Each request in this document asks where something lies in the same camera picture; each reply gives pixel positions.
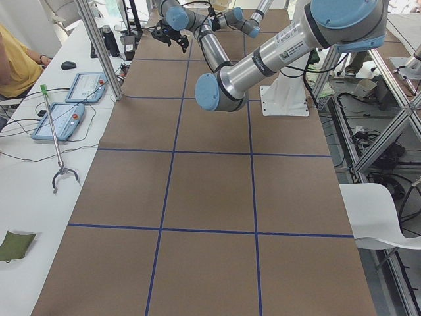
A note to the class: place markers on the green handled reach grabber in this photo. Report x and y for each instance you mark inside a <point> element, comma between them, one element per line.
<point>62,169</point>

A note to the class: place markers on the lower blue teach pendant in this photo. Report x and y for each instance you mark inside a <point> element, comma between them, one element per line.
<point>66,118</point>

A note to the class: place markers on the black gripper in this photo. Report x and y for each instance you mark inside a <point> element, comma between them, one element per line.
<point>216,24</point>
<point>170,34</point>

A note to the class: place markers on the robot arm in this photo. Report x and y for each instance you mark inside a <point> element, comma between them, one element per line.
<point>234,18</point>
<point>350,25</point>

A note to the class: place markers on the blue teach pendant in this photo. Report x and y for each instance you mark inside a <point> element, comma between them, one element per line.
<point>66,118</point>
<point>88,87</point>

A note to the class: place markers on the aluminium frame post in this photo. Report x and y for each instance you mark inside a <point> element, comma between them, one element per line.
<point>97,41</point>

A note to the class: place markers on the green cloth pouch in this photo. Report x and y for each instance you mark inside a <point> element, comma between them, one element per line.
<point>15,246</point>

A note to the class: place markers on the person in yellow shirt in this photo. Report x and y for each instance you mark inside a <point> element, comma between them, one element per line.
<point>21,67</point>

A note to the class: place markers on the upper blue teach pendant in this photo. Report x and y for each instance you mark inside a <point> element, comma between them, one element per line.
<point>88,87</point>

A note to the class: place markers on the white curved chair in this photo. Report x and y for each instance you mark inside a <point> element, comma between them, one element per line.
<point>373,218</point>

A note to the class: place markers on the black computer mouse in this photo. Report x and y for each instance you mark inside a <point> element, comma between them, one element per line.
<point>68,65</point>

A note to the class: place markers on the white central pedestal column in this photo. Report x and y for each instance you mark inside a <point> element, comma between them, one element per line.
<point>289,95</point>

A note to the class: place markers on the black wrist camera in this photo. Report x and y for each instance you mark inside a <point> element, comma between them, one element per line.
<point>160,31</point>

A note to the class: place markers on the black water bottle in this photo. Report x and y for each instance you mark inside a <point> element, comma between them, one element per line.
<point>110,41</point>

